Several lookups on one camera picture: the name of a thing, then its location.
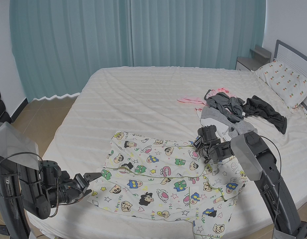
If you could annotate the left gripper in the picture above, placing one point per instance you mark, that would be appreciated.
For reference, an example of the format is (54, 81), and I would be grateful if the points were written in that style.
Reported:
(73, 188)

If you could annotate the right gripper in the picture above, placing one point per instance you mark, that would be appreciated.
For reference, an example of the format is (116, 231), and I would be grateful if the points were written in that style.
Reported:
(200, 148)

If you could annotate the white printed pyjama top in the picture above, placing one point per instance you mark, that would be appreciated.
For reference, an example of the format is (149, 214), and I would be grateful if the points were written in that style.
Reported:
(156, 183)

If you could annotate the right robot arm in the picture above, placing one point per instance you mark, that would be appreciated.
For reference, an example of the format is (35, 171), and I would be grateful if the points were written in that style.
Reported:
(248, 153)

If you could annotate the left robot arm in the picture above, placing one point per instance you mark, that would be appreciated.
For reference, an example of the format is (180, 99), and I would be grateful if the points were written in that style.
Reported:
(11, 183)

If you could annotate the bed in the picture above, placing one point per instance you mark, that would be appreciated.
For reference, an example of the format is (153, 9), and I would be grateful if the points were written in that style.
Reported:
(143, 103)

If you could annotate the grey and white garment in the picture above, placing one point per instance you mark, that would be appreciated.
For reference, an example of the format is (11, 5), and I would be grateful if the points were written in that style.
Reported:
(213, 119)

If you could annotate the pink garment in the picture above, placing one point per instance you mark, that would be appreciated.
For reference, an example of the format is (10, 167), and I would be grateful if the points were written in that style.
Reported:
(190, 99)

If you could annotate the dark grey garment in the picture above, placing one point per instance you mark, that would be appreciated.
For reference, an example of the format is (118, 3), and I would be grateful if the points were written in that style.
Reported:
(223, 101)

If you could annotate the black garment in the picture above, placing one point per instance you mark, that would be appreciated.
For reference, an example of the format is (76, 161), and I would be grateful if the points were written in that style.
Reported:
(262, 108)

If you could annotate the grey bedside table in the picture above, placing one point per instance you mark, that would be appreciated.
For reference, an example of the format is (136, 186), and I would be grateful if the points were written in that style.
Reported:
(248, 62)

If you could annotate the black power adapter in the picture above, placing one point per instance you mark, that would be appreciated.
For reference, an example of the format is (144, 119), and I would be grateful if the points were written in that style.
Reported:
(0, 230)

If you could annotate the white printed pillow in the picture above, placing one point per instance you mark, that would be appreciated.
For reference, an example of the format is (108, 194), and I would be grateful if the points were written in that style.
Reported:
(285, 81)

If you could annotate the black chest of drawers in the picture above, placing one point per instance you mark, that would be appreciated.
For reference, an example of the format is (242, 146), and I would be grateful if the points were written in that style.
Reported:
(0, 108)

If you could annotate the blue-green curtain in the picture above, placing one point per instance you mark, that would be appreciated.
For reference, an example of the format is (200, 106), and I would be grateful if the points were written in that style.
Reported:
(193, 26)
(68, 38)

